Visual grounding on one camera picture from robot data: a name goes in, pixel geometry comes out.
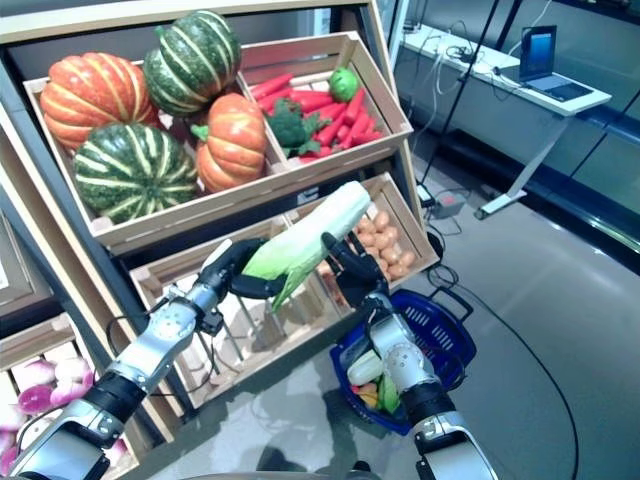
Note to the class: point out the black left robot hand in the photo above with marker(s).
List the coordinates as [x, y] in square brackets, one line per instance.
[240, 265]

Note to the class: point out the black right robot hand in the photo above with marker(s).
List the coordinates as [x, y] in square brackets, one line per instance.
[360, 277]

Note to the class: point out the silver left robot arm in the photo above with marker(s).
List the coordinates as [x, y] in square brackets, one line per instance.
[160, 335]

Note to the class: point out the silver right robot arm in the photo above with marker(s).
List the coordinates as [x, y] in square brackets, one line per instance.
[400, 355]

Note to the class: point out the blue plastic shopping basket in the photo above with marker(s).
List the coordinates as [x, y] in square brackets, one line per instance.
[450, 320]

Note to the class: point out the tan toy potato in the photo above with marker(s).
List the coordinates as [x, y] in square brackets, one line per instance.
[407, 258]
[382, 218]

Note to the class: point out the wide wooden crate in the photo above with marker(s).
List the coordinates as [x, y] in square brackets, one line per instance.
[200, 210]

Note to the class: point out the black power adapter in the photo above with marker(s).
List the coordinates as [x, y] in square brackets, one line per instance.
[425, 195]

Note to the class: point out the grey box red button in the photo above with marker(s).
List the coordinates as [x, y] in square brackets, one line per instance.
[450, 205]

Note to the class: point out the small yellow toy pepper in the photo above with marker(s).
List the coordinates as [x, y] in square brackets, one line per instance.
[369, 397]

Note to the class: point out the orange pumpkin green stem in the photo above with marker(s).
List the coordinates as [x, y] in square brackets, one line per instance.
[232, 142]

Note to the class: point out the red orange toy carrot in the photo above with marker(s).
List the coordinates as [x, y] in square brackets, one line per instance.
[270, 87]
[332, 132]
[370, 136]
[310, 100]
[355, 107]

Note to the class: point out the green striped pumpkin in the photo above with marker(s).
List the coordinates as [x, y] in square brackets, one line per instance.
[132, 172]
[192, 62]

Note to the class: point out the dark green toy broccoli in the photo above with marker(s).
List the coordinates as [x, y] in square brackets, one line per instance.
[287, 125]

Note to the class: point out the purple white toy onion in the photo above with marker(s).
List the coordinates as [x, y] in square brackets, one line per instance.
[65, 395]
[89, 379]
[35, 400]
[72, 369]
[40, 372]

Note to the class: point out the light green round vegetable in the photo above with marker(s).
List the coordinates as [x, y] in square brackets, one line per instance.
[344, 82]

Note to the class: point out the black tripod pole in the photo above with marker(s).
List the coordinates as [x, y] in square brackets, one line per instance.
[458, 100]

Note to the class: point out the large orange striped pumpkin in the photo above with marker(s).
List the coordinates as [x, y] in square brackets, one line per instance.
[95, 97]

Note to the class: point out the wooden vegetable display shelf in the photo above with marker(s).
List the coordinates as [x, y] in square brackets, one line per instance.
[15, 260]
[150, 17]

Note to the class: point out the white desk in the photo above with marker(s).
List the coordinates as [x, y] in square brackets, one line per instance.
[585, 102]

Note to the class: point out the open grey laptop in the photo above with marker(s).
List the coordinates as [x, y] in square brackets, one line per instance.
[537, 52]

